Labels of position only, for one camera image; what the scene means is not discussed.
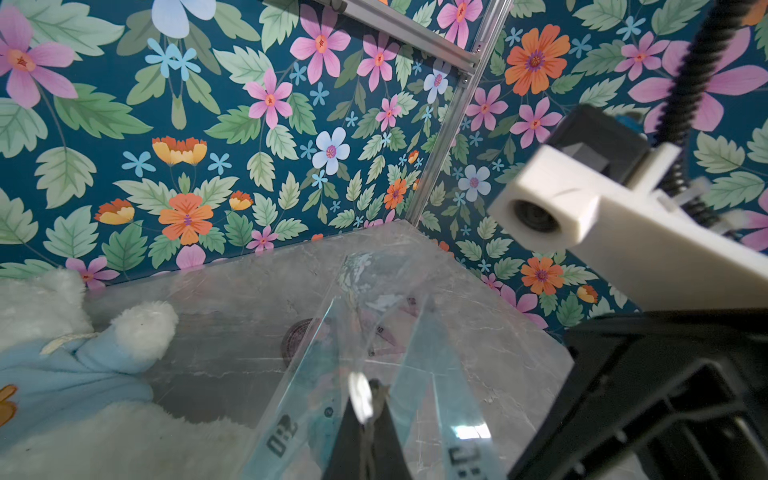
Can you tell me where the teal triangle ruler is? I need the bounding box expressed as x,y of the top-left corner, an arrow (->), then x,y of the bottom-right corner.
240,298 -> 343,479
389,296 -> 506,479

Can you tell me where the teal ruler set bag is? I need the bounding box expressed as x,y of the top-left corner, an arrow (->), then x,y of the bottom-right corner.
230,239 -> 511,480

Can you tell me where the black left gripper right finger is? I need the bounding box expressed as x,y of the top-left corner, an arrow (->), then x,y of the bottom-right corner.
367,380 -> 412,480

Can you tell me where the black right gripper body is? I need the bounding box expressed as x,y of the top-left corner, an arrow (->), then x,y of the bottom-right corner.
509,309 -> 767,479

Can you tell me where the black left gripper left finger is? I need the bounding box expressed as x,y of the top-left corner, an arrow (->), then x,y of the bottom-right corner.
321,400 -> 368,480

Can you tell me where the purple protractor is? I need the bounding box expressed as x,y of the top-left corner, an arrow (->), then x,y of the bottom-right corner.
280,318 -> 316,367

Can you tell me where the white teddy bear blue shirt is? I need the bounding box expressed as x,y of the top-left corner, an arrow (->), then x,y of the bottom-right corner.
1,269 -> 252,479

